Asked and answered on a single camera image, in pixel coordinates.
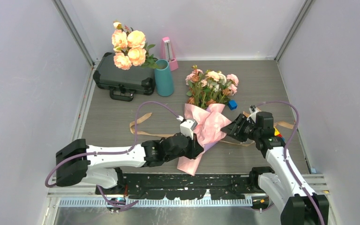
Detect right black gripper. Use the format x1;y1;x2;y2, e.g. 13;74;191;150
221;113;261;143

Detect tan ribbon bow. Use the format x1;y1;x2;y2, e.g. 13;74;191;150
129;111;295;147

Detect pink flower bouquet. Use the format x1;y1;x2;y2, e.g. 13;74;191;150
177;65;239;175

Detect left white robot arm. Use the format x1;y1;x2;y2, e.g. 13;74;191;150
55;133;203;194

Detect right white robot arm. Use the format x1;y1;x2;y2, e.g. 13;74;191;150
221;111;330;225

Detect teal vase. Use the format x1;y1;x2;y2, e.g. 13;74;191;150
154;59;174;97

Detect small blue brick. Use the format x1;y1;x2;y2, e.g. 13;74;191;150
227;100;238;111

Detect black carrying case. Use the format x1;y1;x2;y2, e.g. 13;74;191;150
93;52;155;102

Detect pink metronome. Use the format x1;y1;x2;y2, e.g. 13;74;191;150
160;37;179;71

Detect peach artificial roses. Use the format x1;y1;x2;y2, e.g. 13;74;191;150
112;21;158;70

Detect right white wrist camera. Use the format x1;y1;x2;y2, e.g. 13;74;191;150
248;105;261;123

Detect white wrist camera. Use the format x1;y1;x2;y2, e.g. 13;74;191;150
248;105;261;123
176;116;198;140

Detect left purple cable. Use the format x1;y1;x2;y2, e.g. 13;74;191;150
45;101;185;213

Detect purple cable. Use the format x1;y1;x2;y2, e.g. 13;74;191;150
45;101;185;213
256;100;327;225

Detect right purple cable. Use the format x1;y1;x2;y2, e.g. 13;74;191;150
256;100;327;225

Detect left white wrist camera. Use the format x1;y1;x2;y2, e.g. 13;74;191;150
176;116;198;140

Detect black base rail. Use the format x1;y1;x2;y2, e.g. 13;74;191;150
95;173;265;200

